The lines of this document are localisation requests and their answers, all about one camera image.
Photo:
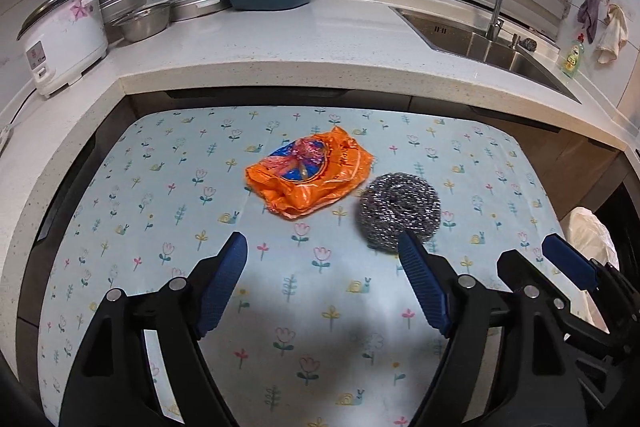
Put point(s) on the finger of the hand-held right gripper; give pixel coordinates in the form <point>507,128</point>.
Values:
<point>567,254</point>
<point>520,269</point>

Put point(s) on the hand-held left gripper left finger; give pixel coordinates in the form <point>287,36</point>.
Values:
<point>222,282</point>

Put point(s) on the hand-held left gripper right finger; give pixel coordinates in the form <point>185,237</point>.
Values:
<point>422,279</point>

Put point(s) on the bin with white bag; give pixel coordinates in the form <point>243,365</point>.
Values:
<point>590,232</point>

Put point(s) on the steel wool scrubber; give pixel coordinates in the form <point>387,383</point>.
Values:
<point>400,207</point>

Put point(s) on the orange wrapper with blue print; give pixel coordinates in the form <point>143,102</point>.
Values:
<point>310,177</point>

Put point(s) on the black oven front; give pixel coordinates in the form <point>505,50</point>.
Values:
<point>627,227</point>

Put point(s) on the wooden base cabinet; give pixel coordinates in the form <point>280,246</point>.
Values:
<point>565,157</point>

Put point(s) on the floral tablecloth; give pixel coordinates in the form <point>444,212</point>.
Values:
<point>150,207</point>

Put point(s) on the green dish soap bottle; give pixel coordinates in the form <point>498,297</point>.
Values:
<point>573,59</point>

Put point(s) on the small dark scrubber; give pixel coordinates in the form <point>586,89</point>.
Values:
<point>529,44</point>

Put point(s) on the steel soap dispenser nozzle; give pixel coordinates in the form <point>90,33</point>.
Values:
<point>514,42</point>

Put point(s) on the beige hanging cloth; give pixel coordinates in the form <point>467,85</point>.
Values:
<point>614,34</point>

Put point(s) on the steel sink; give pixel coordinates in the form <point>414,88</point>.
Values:
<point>475,39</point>

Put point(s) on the grey hanging cloth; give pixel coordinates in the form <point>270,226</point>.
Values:
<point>590,14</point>

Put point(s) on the steel bowl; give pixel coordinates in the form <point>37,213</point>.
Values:
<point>142,24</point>

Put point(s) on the flat steel pan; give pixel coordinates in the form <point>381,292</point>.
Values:
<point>197,7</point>

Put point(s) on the white rice cooker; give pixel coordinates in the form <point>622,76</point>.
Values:
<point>65,42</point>

